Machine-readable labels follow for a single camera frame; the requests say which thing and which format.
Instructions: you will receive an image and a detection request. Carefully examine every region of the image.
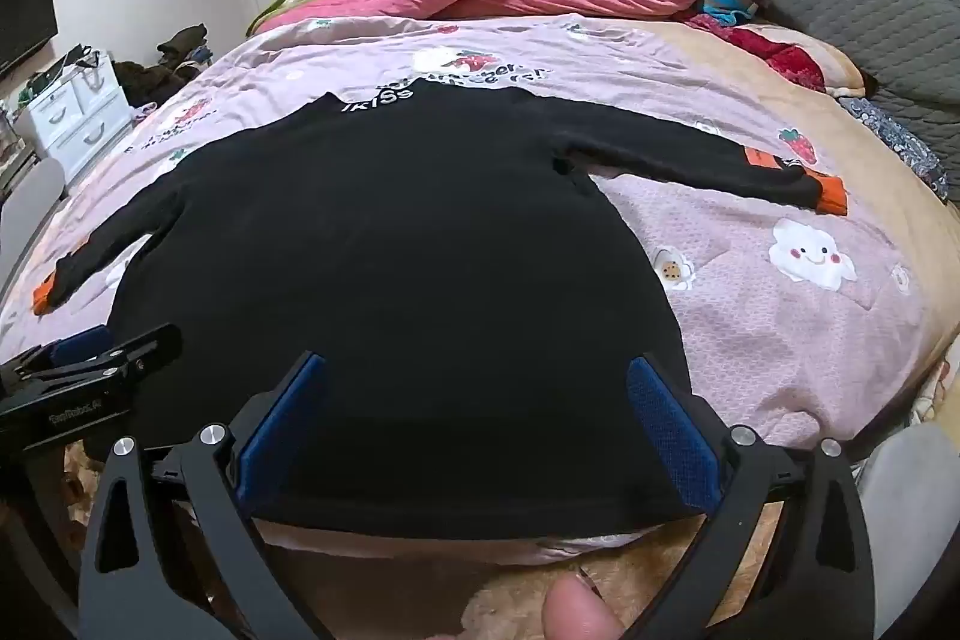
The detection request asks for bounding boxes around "white drawer cabinet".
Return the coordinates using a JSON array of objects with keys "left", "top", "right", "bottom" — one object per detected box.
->
[{"left": 15, "top": 59, "right": 136, "bottom": 176}]

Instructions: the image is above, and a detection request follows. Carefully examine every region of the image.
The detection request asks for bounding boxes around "grey chair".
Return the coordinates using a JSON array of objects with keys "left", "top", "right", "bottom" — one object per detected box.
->
[{"left": 0, "top": 158, "right": 68, "bottom": 296}]

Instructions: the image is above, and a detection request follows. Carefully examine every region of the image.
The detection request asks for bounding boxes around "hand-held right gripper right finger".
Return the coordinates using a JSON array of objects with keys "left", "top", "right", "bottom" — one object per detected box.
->
[{"left": 626, "top": 355, "right": 878, "bottom": 640}]

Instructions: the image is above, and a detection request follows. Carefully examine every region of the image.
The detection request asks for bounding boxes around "grey quilted headboard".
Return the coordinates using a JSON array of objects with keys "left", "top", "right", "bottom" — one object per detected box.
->
[{"left": 675, "top": 0, "right": 960, "bottom": 191}]

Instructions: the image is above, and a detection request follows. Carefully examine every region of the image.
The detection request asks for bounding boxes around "red patterned cloth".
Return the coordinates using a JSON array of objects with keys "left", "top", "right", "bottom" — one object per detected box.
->
[{"left": 686, "top": 14, "right": 826, "bottom": 90}]

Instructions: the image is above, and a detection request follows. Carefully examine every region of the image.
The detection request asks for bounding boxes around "brown plush blanket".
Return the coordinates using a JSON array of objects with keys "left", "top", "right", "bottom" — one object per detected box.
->
[{"left": 60, "top": 377, "right": 960, "bottom": 640}]

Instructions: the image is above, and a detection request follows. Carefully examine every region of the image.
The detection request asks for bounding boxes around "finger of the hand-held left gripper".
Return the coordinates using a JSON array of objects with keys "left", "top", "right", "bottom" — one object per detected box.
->
[
  {"left": 0, "top": 325, "right": 115, "bottom": 382},
  {"left": 71, "top": 323, "right": 183, "bottom": 386}
]

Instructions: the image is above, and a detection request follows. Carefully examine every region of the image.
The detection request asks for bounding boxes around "beige bed sheet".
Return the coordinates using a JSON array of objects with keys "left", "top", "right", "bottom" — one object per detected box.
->
[{"left": 652, "top": 21, "right": 960, "bottom": 341}]

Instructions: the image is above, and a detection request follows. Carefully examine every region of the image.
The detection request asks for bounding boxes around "light grey cloth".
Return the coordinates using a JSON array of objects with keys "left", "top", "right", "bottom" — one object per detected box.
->
[{"left": 855, "top": 422, "right": 955, "bottom": 611}]

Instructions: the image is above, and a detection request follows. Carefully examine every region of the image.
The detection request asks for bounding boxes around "blue patterned cloth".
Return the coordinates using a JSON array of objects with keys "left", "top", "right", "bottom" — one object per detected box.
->
[{"left": 836, "top": 96, "right": 950, "bottom": 199}]

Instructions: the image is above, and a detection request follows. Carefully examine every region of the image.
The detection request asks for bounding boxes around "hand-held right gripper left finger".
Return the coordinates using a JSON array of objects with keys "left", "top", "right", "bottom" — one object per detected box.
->
[{"left": 79, "top": 351, "right": 338, "bottom": 640}]

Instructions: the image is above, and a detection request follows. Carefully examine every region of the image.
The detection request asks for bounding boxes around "black sweater with orange cuffs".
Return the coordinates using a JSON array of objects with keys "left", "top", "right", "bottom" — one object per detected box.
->
[{"left": 31, "top": 85, "right": 848, "bottom": 540}]

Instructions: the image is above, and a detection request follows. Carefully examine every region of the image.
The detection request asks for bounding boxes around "black television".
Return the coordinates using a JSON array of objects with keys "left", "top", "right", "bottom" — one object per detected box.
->
[{"left": 0, "top": 0, "right": 59, "bottom": 79}]

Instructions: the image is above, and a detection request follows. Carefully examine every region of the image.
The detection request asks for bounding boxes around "pink printed blanket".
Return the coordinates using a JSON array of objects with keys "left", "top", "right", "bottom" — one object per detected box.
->
[{"left": 0, "top": 14, "right": 960, "bottom": 555}]

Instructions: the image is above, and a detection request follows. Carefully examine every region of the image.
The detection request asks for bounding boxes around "pile of dark clothes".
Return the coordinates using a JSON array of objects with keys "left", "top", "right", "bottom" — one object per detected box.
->
[{"left": 112, "top": 23, "right": 215, "bottom": 109}]

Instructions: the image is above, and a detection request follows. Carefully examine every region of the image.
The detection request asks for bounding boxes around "person's right hand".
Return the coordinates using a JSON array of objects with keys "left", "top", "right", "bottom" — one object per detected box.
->
[{"left": 541, "top": 572, "right": 625, "bottom": 640}]

